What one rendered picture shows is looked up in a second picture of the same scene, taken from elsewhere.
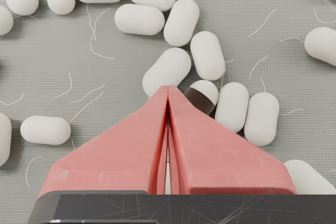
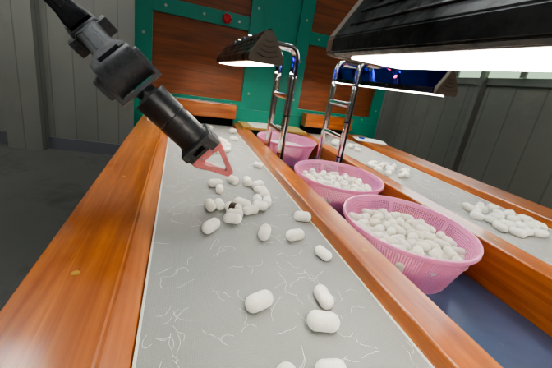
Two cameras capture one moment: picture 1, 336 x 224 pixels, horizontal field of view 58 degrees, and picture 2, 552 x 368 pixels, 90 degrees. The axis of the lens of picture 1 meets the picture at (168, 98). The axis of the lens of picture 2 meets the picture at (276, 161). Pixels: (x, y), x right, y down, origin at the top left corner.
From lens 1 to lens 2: 52 cm
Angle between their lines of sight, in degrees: 70
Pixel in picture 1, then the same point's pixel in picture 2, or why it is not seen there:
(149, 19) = (257, 197)
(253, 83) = (245, 222)
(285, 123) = (232, 228)
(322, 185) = (213, 221)
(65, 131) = (220, 189)
